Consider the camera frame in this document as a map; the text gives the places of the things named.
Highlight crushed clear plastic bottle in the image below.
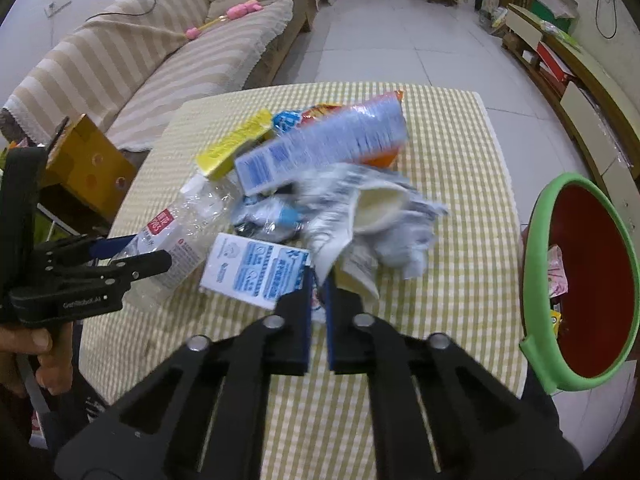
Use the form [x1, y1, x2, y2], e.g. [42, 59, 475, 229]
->
[117, 171, 242, 311]

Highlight blue white milk carton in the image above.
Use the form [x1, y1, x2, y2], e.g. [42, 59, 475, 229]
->
[200, 233, 311, 311]

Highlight yellow carton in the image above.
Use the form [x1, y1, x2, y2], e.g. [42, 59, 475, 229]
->
[195, 108, 273, 180]

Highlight crushed patterned paper cup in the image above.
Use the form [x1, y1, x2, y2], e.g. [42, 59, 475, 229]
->
[294, 162, 448, 304]

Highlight long blue toothpaste box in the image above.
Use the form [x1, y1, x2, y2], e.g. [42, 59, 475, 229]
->
[234, 92, 408, 195]

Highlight grey paper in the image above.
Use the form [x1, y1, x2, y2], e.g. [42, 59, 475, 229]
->
[372, 220, 435, 280]

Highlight pink foil snack wrapper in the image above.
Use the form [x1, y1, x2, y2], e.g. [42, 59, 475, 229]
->
[547, 245, 568, 298]

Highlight left hand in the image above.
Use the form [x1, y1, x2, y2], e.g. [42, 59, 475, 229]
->
[0, 323, 74, 396]

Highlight wooden side table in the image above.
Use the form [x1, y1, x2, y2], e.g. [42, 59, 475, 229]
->
[40, 114, 138, 223]

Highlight blue silver candy wrapper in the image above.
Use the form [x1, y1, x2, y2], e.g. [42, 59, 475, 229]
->
[230, 194, 303, 244]

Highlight striped beige sofa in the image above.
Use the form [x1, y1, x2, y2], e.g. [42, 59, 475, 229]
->
[1, 0, 312, 152]

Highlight large red green-rimmed bin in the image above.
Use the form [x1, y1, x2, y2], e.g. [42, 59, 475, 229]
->
[520, 172, 639, 393]

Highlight orange snack wrapper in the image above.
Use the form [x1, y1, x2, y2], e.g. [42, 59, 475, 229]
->
[292, 91, 409, 169]

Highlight pink toy wand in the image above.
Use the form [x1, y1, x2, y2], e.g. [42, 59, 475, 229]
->
[184, 0, 264, 41]

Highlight long tv cabinet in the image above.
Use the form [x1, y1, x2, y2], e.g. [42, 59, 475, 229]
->
[502, 4, 639, 243]

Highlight green white box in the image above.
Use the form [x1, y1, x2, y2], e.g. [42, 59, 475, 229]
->
[530, 0, 578, 32]

